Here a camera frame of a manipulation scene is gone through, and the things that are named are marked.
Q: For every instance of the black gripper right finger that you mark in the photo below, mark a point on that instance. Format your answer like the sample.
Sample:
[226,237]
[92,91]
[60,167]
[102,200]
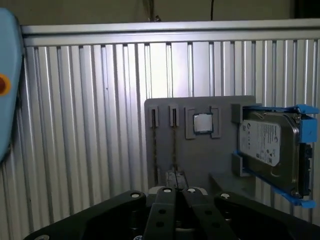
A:
[193,200]

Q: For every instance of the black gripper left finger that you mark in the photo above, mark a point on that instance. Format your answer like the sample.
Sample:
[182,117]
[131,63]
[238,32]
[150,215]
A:
[163,200]

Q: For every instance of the grey parts rack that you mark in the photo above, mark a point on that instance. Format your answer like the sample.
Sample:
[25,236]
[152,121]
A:
[212,155]

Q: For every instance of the silver CPU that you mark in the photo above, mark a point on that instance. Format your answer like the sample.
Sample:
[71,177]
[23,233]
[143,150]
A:
[203,123]

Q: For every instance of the silver hard disk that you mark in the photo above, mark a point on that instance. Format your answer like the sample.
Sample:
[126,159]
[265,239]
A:
[265,140]

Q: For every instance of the blue disk carrier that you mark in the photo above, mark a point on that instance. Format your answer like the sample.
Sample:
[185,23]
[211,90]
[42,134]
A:
[308,125]

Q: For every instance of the pale blue teach pendant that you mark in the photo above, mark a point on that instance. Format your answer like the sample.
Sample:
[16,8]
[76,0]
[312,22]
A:
[10,45]

